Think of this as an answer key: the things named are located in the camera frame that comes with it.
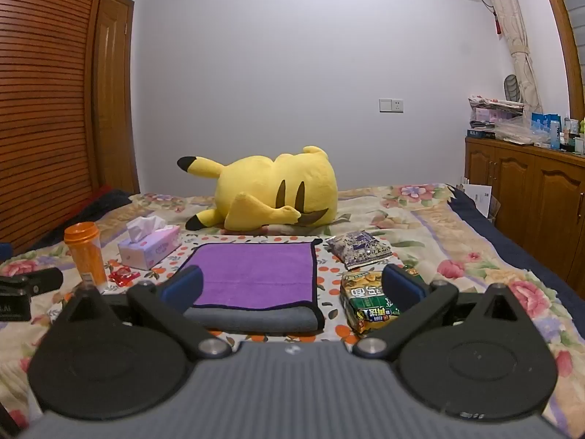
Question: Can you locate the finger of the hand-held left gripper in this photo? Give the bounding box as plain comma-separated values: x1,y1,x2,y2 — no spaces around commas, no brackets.
0,267,64,298

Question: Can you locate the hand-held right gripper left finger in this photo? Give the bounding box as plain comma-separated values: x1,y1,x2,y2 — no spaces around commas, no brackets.
50,264,232,363

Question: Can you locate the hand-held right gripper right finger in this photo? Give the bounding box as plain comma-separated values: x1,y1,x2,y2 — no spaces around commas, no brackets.
353,264,538,362

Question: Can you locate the purple towel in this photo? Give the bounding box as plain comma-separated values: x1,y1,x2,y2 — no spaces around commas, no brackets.
184,242,319,311

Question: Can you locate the grey towel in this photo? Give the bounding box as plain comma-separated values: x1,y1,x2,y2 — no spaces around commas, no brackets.
183,303,326,335

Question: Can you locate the green and yellow snack packet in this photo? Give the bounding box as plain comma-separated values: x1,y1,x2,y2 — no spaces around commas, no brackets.
339,270,403,335

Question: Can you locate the pink tissue box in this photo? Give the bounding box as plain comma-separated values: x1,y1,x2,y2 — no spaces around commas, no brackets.
117,216,182,272

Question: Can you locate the orange plastic bottle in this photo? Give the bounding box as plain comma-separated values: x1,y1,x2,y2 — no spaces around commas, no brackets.
63,221,109,292

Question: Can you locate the purple and white snack packet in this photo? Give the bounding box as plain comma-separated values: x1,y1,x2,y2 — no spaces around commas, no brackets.
325,230,394,271

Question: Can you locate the red candy packet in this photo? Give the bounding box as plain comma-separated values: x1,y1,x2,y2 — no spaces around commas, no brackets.
108,268,140,287

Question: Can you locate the dark blanket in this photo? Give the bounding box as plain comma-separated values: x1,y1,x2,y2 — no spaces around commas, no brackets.
57,185,134,239

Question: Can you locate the white cardboard box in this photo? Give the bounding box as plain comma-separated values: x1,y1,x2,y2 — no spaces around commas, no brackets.
456,177,500,226

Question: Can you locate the yellow plush toy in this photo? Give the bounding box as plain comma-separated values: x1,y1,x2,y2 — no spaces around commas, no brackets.
177,145,339,232

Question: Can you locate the dark blue bed cover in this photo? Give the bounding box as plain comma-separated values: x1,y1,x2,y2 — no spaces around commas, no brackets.
449,187,585,327

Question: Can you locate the wooden cabinet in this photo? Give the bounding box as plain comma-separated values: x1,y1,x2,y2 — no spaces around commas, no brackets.
463,136,585,290

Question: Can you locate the louvred wooden wardrobe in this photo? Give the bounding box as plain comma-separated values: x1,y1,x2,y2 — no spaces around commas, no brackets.
0,0,113,258

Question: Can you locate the wooden door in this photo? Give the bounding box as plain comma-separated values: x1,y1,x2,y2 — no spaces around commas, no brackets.
93,0,141,196

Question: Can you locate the clear plastic bag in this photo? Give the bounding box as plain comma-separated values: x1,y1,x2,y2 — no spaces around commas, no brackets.
492,116,550,143

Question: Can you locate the clutter on cabinet top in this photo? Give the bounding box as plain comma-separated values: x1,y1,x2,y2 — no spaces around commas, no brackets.
467,94,525,132

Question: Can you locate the blue box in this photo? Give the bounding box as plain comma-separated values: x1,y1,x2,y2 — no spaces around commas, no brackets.
529,112,561,148

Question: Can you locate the black fan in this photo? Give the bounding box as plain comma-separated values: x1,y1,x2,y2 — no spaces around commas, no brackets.
502,74,522,102

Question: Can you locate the group of small bottles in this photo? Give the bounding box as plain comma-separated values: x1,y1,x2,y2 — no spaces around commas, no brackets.
559,116,585,155

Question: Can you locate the patterned cream curtain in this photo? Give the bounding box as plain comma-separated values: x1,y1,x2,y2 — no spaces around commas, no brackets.
474,0,546,116

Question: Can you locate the wooden window frame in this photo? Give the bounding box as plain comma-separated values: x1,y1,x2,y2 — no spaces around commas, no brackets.
536,0,585,125

